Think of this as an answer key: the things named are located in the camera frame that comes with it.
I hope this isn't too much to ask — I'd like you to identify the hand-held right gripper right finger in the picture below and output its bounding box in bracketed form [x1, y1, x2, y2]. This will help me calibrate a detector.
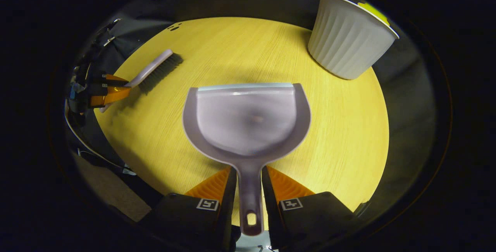
[261, 165, 355, 251]

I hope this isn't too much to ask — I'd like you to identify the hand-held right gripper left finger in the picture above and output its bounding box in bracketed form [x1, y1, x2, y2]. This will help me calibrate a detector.
[145, 167, 241, 252]

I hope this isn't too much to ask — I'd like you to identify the small grey broom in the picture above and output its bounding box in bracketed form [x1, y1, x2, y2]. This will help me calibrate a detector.
[99, 49, 184, 113]

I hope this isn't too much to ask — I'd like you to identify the grey plastic dustpan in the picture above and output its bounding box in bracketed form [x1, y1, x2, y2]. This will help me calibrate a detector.
[182, 83, 312, 237]

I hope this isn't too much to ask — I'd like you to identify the white ribbed garbage bin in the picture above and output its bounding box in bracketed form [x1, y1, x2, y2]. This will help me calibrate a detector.
[308, 0, 400, 80]

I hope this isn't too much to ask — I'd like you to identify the yellow wooden desktop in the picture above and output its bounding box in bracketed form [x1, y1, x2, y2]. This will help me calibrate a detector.
[94, 16, 390, 230]

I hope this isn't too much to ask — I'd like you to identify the person's dark clothing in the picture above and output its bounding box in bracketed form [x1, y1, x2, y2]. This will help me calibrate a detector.
[68, 116, 165, 208]

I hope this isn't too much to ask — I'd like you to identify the black backdrop cloth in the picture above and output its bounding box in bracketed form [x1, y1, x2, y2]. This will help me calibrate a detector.
[77, 0, 438, 214]

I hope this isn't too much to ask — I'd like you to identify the white cable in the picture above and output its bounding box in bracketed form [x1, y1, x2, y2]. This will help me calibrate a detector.
[64, 100, 137, 176]

